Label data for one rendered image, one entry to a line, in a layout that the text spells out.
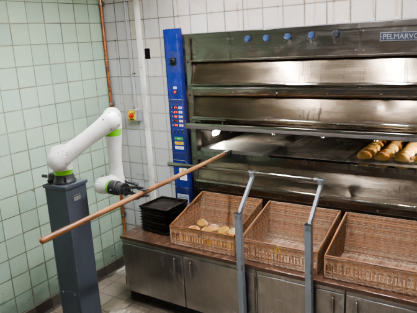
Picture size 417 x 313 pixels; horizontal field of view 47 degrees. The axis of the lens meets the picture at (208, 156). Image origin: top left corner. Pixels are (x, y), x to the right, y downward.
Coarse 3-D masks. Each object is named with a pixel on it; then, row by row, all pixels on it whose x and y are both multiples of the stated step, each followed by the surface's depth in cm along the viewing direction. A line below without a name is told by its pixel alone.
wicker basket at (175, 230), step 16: (208, 192) 391; (192, 208) 384; (208, 208) 391; (224, 208) 383; (256, 208) 359; (176, 224) 366; (192, 224) 385; (208, 224) 390; (224, 224) 383; (176, 240) 359; (208, 240) 344; (224, 240) 336
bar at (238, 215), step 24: (216, 168) 340; (240, 216) 312; (312, 216) 290; (240, 240) 315; (312, 240) 290; (240, 264) 320; (312, 264) 293; (240, 288) 324; (312, 288) 296; (240, 312) 329; (312, 312) 300
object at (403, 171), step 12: (228, 156) 377; (240, 156) 371; (252, 156) 366; (264, 156) 360; (276, 156) 358; (336, 168) 331; (348, 168) 327; (360, 168) 322; (372, 168) 318; (384, 168) 314; (396, 168) 310; (408, 168) 308
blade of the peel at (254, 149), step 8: (216, 144) 409; (224, 144) 407; (232, 144) 405; (240, 144) 403; (248, 144) 401; (256, 144) 399; (264, 144) 397; (272, 144) 395; (232, 152) 375; (240, 152) 371; (248, 152) 367; (256, 152) 363; (264, 152) 365
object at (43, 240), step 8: (224, 152) 368; (208, 160) 350; (192, 168) 333; (176, 176) 318; (160, 184) 304; (144, 192) 291; (128, 200) 280; (104, 208) 266; (112, 208) 269; (88, 216) 256; (96, 216) 259; (72, 224) 247; (80, 224) 250; (56, 232) 238; (64, 232) 242; (40, 240) 231; (48, 240) 234
